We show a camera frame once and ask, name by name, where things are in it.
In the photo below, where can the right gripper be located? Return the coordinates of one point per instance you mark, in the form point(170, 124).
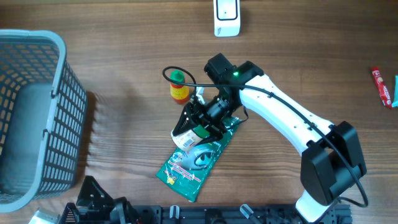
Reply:
point(196, 109)

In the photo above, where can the green lid jar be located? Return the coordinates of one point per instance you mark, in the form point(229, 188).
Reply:
point(189, 139)

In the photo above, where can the red yellow sauce bottle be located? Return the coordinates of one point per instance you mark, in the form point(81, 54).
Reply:
point(180, 93)

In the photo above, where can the green 3M glove packet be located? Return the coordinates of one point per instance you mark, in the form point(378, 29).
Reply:
point(186, 172)

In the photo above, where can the red snack bar wrapper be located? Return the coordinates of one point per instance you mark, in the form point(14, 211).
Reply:
point(381, 87)

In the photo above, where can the light green tissue packet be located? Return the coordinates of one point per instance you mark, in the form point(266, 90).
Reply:
point(395, 101)

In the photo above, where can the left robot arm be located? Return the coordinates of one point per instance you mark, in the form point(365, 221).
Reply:
point(95, 205)

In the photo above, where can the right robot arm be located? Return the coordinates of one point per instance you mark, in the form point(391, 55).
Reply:
point(332, 160)

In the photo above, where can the white barcode scanner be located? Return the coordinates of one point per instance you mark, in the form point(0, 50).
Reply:
point(227, 18)

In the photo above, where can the grey plastic mesh basket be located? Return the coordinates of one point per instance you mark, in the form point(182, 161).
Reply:
point(43, 109)

